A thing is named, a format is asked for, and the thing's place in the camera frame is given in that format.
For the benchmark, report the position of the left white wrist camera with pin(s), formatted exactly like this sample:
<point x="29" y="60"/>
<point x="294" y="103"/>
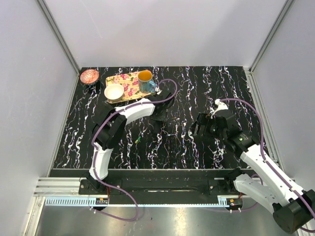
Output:
<point x="158" y="92"/>

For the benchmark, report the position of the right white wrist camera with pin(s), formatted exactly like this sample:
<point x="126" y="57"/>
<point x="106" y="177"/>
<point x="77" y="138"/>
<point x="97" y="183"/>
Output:
<point x="220" y="106"/>

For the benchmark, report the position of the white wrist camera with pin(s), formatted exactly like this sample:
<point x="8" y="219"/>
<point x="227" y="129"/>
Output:
<point x="220" y="106"/>
<point x="158" y="92"/>

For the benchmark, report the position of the floral yellow tray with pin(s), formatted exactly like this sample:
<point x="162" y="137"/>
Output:
<point x="131" y="87"/>

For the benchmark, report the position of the black remote control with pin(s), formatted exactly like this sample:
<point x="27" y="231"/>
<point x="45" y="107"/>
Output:
<point x="158" y="122"/>

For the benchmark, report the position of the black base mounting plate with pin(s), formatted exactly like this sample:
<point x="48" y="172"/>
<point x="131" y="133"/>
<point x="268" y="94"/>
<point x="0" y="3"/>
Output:
<point x="164" y="187"/>

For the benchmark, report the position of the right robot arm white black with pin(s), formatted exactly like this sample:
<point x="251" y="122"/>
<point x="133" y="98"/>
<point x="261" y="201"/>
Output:
<point x="290" y="204"/>

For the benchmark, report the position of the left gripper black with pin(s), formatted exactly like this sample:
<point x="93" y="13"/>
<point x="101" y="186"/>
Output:
<point x="163" y="117"/>

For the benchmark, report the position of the blue mug orange inside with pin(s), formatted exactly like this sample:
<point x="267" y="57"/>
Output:
<point x="145" y="82"/>

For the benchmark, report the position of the white small bowl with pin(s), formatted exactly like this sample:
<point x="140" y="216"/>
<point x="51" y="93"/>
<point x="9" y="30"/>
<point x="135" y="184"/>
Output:
<point x="114" y="93"/>

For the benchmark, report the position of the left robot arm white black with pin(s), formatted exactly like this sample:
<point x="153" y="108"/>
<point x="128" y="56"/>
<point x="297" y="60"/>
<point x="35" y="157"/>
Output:
<point x="109" y="130"/>

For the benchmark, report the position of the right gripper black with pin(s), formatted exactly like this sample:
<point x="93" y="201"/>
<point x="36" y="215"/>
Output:
<point x="203" y="119"/>

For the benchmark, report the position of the red patterned bowl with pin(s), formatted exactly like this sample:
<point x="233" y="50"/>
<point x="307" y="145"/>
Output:
<point x="89" y="76"/>

